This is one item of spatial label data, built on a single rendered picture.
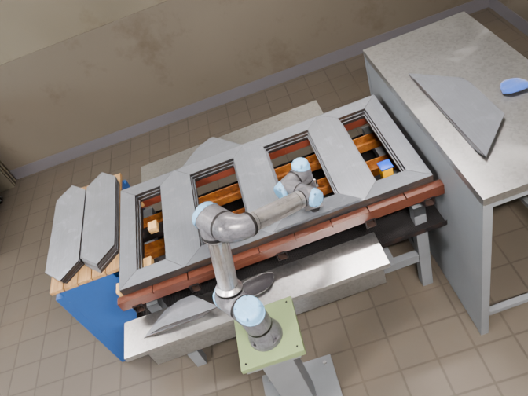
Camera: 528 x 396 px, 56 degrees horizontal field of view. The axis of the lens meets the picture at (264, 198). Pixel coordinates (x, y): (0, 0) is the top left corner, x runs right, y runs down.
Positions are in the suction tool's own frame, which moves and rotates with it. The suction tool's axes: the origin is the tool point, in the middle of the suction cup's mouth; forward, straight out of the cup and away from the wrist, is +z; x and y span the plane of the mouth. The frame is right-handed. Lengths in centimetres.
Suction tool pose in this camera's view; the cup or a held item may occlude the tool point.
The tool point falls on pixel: (315, 210)
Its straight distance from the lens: 234.6
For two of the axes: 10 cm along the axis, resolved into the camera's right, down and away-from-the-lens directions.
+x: 1.0, 6.8, -7.2
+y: -9.5, 2.8, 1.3
